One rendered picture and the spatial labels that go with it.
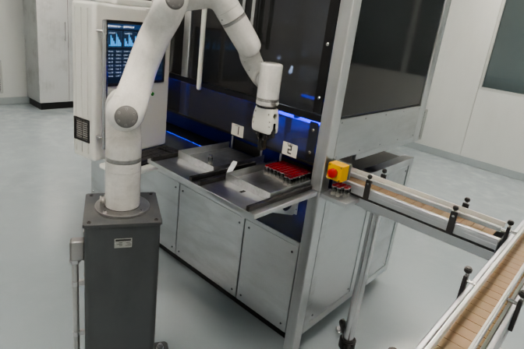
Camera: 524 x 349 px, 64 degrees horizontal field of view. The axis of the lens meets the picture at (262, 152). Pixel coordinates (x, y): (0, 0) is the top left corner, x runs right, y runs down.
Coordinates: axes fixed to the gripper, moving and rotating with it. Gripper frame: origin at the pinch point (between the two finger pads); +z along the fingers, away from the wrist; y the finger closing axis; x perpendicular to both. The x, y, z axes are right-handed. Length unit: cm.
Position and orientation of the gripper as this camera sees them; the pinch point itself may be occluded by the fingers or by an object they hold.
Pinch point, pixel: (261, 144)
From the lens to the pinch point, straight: 164.6
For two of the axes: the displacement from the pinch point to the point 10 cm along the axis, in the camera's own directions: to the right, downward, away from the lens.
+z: -1.2, 9.5, 3.0
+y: -7.3, -2.9, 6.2
